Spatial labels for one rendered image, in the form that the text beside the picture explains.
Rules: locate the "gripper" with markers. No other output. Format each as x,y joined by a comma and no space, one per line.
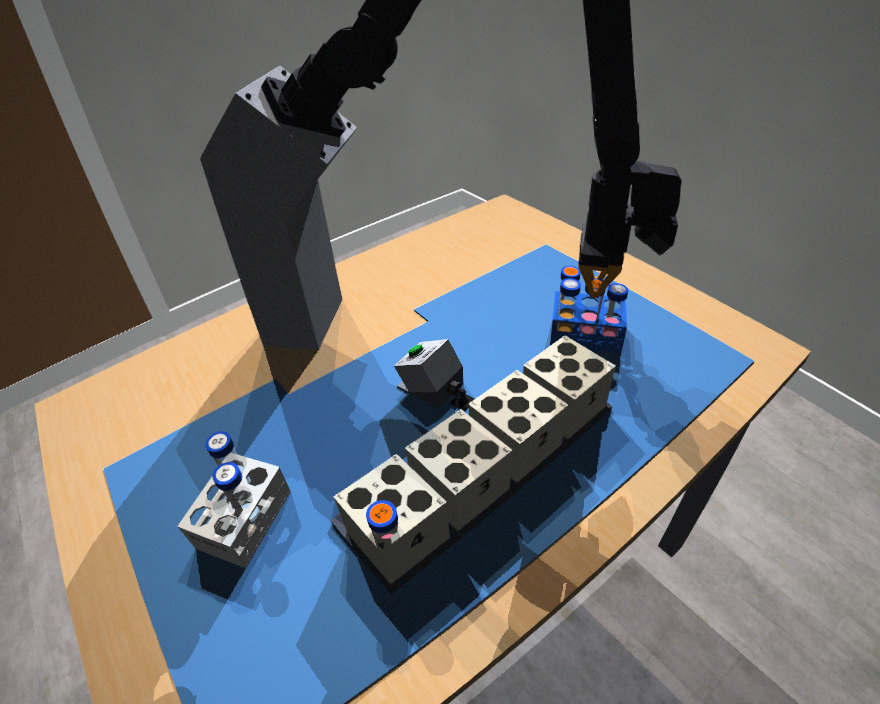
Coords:
591,249

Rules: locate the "blue flat mat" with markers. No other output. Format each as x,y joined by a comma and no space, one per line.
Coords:
307,622

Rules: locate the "blue tube rack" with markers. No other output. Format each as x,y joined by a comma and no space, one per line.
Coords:
592,342

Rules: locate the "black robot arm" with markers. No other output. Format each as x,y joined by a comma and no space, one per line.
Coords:
357,54

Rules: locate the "beige bucket adapter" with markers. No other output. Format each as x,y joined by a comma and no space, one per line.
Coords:
474,482
556,373
537,434
420,529

